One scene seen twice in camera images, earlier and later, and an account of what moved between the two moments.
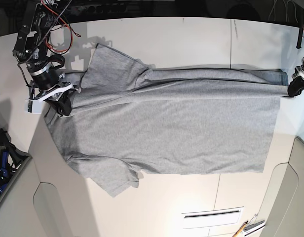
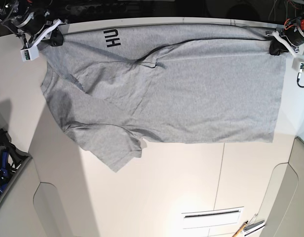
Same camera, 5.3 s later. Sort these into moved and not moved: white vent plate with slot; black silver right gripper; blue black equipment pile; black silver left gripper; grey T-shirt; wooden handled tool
Moved: grey T-shirt; black silver left gripper; black silver right gripper
Not moved: wooden handled tool; blue black equipment pile; white vent plate with slot
